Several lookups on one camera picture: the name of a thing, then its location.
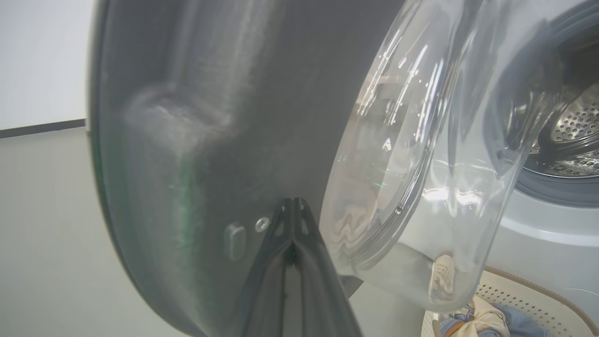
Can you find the blue and cream clothes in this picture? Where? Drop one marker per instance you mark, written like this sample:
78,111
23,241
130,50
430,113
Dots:
519,325

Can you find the cream and blue clothing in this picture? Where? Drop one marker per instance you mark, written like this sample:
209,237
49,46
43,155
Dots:
486,320

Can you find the cream perforated laundry basket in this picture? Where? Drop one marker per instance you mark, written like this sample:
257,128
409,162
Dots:
529,299

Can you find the grey washing machine door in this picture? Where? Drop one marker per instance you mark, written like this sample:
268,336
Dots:
210,140

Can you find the white front-load washing machine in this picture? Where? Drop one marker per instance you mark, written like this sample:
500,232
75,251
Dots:
552,229

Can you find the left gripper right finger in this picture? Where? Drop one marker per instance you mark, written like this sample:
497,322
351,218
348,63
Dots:
323,299

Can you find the stainless steel washing machine drum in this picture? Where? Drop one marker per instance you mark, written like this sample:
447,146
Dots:
578,124

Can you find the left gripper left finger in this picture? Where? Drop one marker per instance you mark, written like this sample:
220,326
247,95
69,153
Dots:
266,290

